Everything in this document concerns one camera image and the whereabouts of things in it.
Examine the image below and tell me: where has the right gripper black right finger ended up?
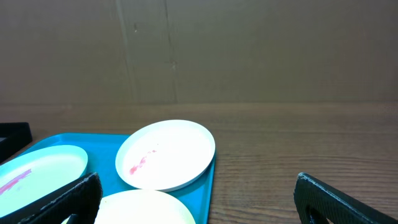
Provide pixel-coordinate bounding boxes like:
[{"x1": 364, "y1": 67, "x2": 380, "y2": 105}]
[{"x1": 294, "y1": 172, "x2": 397, "y2": 224}]

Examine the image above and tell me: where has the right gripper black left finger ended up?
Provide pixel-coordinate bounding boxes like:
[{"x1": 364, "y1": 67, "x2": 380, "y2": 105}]
[{"x1": 1, "y1": 172, "x2": 103, "y2": 224}]

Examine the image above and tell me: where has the light blue plate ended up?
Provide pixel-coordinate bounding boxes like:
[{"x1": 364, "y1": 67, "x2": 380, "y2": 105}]
[{"x1": 1, "y1": 145, "x2": 88, "y2": 217}]

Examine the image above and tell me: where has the yellow plate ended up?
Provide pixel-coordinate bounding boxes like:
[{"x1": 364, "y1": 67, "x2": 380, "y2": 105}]
[{"x1": 62, "y1": 189, "x2": 197, "y2": 224}]

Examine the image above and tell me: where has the teal plastic tray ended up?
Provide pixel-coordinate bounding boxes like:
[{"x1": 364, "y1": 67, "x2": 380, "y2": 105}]
[{"x1": 23, "y1": 133, "x2": 216, "y2": 224}]

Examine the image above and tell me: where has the black tray with water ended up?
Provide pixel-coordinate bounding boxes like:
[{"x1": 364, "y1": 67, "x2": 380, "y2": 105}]
[{"x1": 1, "y1": 122, "x2": 32, "y2": 162}]

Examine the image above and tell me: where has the white plate with red stain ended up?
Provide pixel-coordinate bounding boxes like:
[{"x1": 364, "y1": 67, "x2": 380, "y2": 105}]
[{"x1": 115, "y1": 119, "x2": 216, "y2": 192}]

